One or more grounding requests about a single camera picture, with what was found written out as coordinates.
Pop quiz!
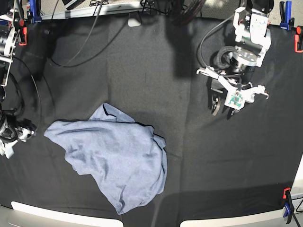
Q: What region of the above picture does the aluminium rail behind table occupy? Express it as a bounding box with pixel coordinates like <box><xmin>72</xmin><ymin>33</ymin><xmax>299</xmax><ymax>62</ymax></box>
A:
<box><xmin>41</xmin><ymin>1</ymin><xmax>143</xmax><ymax>20</ymax></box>

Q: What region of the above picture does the blue clamp top right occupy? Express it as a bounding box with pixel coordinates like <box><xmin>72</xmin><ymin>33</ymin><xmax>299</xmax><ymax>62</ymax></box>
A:
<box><xmin>279</xmin><ymin>0</ymin><xmax>294</xmax><ymax>31</ymax></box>

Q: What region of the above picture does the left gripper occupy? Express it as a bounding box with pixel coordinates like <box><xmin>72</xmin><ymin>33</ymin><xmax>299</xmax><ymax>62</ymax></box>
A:
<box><xmin>196</xmin><ymin>68</ymin><xmax>269</xmax><ymax>119</ymax></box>

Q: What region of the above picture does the black cable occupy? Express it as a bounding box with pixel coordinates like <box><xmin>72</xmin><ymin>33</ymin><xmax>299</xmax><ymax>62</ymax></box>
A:
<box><xmin>48</xmin><ymin>0</ymin><xmax>143</xmax><ymax>68</ymax></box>

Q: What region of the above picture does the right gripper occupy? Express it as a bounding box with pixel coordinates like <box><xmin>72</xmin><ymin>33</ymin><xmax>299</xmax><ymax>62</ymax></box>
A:
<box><xmin>0</xmin><ymin>122</ymin><xmax>36</xmax><ymax>159</ymax></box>

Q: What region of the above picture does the orange clamp top right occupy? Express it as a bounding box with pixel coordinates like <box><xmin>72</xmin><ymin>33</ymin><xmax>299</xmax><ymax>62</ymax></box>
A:
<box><xmin>294</xmin><ymin>26</ymin><xmax>303</xmax><ymax>53</ymax></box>

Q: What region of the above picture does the blue clamp top left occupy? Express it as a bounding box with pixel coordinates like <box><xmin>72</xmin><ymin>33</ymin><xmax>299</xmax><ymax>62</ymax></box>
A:
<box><xmin>27</xmin><ymin>0</ymin><xmax>42</xmax><ymax>24</ymax></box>

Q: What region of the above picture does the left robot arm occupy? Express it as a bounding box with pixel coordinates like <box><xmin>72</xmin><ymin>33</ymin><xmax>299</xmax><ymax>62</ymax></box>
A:
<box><xmin>196</xmin><ymin>0</ymin><xmax>274</xmax><ymax>117</ymax></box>

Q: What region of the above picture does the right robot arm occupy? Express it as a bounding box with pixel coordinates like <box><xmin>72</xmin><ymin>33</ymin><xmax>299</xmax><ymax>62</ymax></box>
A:
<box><xmin>0</xmin><ymin>8</ymin><xmax>37</xmax><ymax>159</ymax></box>

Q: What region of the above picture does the light blue t-shirt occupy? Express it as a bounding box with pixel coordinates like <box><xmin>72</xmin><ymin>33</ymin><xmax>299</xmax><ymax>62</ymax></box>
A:
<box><xmin>44</xmin><ymin>103</ymin><xmax>168</xmax><ymax>215</ymax></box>

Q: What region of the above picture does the orange clamp top left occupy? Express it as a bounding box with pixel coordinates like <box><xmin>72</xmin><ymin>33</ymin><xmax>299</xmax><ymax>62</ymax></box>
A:
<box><xmin>19</xmin><ymin>19</ymin><xmax>28</xmax><ymax>46</ymax></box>

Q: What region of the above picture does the orange blue clamp bottom right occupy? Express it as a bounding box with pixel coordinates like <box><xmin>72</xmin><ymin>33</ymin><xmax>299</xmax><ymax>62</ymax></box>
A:
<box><xmin>283</xmin><ymin>187</ymin><xmax>294</xmax><ymax>224</ymax></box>

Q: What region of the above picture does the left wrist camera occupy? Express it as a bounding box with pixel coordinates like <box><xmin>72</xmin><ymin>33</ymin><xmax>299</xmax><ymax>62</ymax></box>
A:
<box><xmin>224</xmin><ymin>90</ymin><xmax>245</xmax><ymax>110</ymax></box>

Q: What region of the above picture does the black table cloth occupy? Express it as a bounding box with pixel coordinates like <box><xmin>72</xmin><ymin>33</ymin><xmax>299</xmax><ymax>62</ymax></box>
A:
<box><xmin>0</xmin><ymin>15</ymin><xmax>303</xmax><ymax>227</ymax></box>

